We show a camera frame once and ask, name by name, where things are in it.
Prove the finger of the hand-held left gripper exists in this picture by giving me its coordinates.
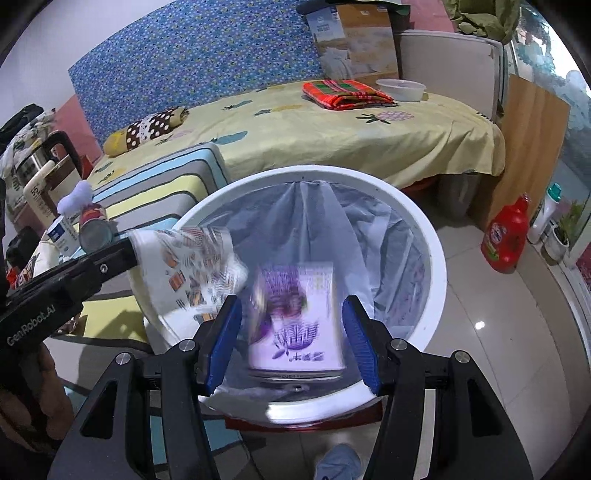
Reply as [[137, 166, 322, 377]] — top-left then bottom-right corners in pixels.
[[18, 236, 140, 305]]

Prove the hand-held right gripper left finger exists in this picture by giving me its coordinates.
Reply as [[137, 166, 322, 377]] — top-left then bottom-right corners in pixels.
[[48, 295, 244, 480]]

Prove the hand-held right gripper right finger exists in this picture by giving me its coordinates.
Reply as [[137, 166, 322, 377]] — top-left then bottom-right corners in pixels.
[[341, 295, 539, 480]]

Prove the purple and white carton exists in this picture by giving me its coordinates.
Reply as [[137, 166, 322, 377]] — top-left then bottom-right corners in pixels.
[[247, 262, 348, 376]]

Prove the white foam fruit net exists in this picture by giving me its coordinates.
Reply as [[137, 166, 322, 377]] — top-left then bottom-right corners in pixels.
[[58, 181, 95, 215]]

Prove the printed white paper bag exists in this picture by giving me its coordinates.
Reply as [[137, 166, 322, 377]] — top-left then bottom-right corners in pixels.
[[127, 226, 250, 334]]

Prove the white round trash bin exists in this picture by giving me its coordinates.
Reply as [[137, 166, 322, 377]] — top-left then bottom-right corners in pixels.
[[145, 167, 448, 425]]

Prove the red labelled can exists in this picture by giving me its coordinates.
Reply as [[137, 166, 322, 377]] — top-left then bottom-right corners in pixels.
[[78, 203, 114, 252]]

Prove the small white and blue box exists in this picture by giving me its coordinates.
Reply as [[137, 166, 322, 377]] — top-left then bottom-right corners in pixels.
[[44, 216, 81, 254]]

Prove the white cup in carton sleeve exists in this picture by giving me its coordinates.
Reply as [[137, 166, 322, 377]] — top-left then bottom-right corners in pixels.
[[23, 154, 79, 217]]

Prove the striped table cloth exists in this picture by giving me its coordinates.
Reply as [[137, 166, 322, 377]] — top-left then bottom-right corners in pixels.
[[28, 142, 241, 467]]

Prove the white floral cloth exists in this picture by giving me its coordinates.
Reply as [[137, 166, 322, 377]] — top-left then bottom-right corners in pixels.
[[0, 111, 58, 176]]

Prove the yellow and brown dotted pillow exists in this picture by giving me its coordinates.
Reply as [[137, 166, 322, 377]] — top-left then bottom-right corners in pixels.
[[102, 106, 190, 158]]

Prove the black bag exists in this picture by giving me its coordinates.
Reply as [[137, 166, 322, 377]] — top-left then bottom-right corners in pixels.
[[0, 104, 44, 139]]

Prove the red detergent bottle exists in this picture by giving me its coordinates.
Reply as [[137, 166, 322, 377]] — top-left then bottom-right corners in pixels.
[[480, 194, 532, 274]]

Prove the yellow pineapple bed sheet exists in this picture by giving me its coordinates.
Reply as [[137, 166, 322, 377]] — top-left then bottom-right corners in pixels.
[[88, 80, 506, 195]]

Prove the white bottle with teal cap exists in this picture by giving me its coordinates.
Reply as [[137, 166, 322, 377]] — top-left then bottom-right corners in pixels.
[[526, 182, 563, 245]]

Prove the small potted plant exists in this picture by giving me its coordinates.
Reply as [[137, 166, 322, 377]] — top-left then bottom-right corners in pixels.
[[542, 200, 585, 264]]

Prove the blue floral headboard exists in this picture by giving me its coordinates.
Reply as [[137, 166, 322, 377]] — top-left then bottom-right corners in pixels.
[[68, 0, 324, 160]]

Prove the red plaid folded cloth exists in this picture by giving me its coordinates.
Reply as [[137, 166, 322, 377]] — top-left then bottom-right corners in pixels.
[[302, 79, 399, 112]]

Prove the white plastic bowl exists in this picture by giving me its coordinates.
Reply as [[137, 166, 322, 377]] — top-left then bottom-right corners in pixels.
[[375, 78, 426, 103]]

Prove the white plastic panel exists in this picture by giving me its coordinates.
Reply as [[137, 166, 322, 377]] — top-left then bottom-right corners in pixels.
[[399, 28, 504, 125]]

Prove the printed cardboard box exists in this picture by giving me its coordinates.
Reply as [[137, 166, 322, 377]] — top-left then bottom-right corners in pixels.
[[307, 4, 400, 86]]

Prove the green cloth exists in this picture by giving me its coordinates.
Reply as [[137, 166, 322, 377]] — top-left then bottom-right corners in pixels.
[[450, 0, 522, 44]]

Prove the steel kettle with black handle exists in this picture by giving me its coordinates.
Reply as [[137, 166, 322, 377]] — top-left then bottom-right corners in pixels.
[[14, 130, 84, 195]]

